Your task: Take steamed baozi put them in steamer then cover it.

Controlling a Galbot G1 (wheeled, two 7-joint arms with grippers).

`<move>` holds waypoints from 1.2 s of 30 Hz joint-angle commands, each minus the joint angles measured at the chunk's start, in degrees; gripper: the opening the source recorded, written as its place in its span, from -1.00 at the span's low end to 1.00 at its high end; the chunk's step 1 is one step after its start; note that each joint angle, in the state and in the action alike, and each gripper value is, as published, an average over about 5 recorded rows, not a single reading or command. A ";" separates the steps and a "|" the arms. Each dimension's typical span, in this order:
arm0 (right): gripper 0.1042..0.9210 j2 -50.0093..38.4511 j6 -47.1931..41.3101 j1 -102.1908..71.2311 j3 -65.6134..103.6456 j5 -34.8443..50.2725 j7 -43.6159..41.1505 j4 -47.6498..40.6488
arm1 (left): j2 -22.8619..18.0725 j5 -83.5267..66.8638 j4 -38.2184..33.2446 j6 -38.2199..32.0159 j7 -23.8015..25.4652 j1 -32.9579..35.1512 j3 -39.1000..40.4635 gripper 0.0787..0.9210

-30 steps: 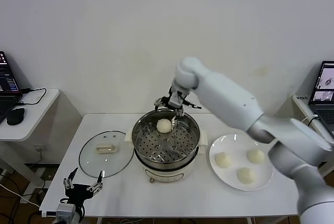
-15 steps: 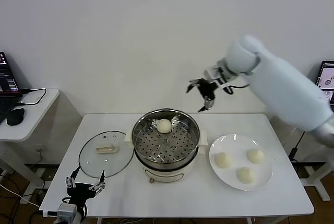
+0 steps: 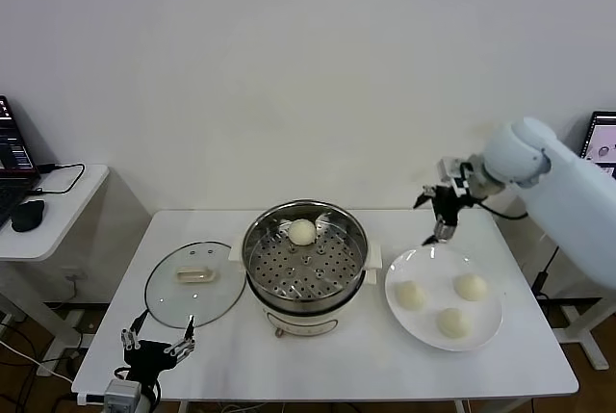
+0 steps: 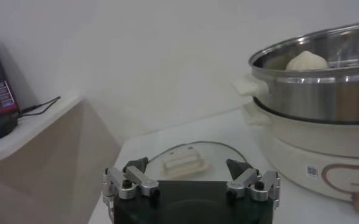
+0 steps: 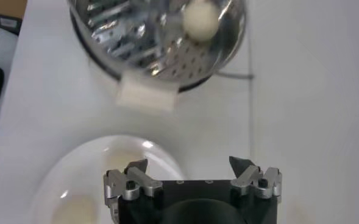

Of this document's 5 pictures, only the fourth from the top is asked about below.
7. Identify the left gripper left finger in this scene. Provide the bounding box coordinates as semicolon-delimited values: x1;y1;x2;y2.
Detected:
102;156;161;200

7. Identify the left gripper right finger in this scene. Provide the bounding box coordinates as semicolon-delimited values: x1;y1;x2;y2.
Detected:
226;158;281;203

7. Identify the white steamed baozi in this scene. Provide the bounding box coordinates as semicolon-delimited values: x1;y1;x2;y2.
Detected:
285;51;329;72

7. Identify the stainless steel steamer basket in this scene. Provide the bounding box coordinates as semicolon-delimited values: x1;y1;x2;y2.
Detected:
232;19;359;124

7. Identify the round glass lid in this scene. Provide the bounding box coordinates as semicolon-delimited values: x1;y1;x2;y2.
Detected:
145;141;249;183

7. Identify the cream electric cooker base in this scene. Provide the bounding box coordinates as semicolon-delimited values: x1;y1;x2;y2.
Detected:
241;102;359;214

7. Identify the white side table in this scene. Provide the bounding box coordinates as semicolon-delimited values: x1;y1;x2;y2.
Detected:
0;96;121;224

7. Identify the black laptop charger cable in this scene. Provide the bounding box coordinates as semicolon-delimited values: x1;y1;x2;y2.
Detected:
18;96;62;118

